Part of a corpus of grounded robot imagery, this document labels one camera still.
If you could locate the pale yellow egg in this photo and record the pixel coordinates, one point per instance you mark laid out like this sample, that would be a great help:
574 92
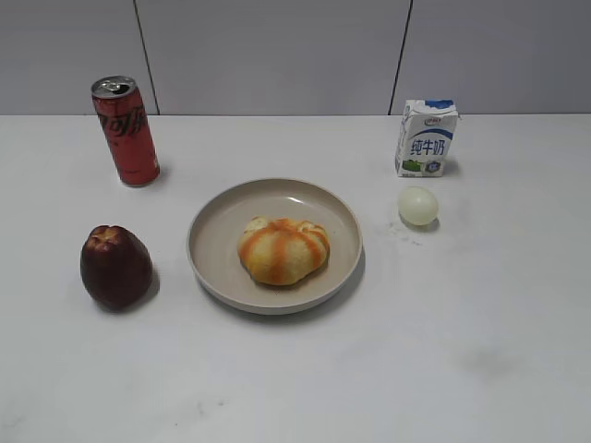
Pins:
418 206

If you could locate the dark red wax apple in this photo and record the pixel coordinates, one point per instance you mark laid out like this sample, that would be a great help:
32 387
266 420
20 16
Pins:
115 267

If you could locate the white blue milk carton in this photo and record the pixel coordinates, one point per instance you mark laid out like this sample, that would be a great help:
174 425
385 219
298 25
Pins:
426 134

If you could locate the orange striped round bread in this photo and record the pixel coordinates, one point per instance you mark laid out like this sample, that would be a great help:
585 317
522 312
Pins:
282 252

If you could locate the red cola can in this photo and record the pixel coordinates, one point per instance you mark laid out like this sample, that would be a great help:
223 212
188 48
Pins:
119 106

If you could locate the beige round plate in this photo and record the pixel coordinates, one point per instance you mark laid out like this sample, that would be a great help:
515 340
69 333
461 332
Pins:
214 233

